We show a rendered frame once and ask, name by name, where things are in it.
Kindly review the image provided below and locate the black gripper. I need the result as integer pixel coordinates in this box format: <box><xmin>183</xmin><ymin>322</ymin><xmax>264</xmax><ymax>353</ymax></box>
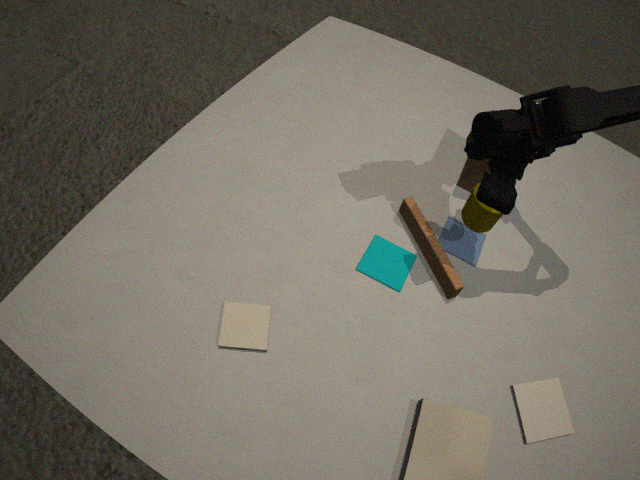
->
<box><xmin>476</xmin><ymin>146</ymin><xmax>538</xmax><ymax>215</ymax></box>

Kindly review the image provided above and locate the brown wooden beam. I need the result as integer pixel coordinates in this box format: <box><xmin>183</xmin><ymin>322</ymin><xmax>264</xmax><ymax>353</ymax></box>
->
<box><xmin>399</xmin><ymin>197</ymin><xmax>464</xmax><ymax>300</ymax></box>

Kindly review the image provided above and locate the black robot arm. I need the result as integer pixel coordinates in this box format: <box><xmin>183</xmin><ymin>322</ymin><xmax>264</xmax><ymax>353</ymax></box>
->
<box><xmin>464</xmin><ymin>85</ymin><xmax>640</xmax><ymax>167</ymax></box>

